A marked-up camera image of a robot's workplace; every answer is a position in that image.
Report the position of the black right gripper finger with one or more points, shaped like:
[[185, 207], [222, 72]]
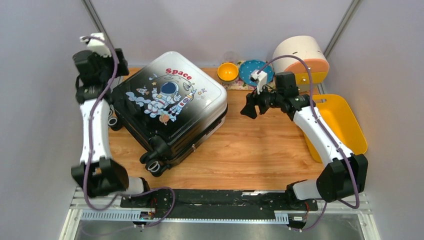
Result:
[[263, 89], [249, 110]]

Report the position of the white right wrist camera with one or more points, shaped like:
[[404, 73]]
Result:
[[260, 77]]

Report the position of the clear drinking glass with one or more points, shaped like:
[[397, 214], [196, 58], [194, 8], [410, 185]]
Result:
[[230, 57]]

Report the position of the cream round drawer cabinet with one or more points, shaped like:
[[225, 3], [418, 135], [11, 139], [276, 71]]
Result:
[[306, 48]]

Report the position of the blue dotted plate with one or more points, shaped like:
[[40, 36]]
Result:
[[251, 66]]

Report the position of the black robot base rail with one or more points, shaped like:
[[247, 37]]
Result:
[[201, 205]]

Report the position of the small yellow bowl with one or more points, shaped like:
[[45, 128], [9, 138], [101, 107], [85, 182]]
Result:
[[228, 72]]

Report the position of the black white space suitcase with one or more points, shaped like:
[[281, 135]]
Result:
[[170, 107]]

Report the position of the yellow plastic basket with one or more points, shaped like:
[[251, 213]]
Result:
[[338, 115]]

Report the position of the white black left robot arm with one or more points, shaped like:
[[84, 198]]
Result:
[[98, 174]]

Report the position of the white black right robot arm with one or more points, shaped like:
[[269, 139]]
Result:
[[344, 172]]

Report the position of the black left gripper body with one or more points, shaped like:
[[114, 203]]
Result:
[[122, 68]]

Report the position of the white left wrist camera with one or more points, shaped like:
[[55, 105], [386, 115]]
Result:
[[97, 44]]

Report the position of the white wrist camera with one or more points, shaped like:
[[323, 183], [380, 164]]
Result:
[[97, 44], [260, 77]]

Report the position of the floral placemat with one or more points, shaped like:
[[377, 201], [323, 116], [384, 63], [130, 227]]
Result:
[[239, 85]]

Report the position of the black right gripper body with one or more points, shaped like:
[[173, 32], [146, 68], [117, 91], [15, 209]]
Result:
[[268, 100]]

